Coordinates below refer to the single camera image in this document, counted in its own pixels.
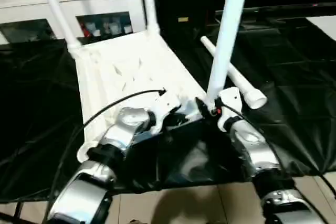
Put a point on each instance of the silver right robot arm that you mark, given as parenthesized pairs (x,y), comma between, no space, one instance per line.
(257,150)

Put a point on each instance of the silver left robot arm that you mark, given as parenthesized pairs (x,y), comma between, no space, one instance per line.
(121,135)

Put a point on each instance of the black work mat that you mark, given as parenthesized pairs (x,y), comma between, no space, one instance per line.
(294,77)

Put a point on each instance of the small yellow tag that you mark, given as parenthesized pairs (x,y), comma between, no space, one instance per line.
(182,19)

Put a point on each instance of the black flat screen panel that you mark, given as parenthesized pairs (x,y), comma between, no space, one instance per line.
(278,9)

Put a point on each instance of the white flat board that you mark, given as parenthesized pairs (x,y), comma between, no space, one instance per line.
(324,24)

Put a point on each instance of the white glass-door cabinet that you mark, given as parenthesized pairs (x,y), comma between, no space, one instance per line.
(26,6)

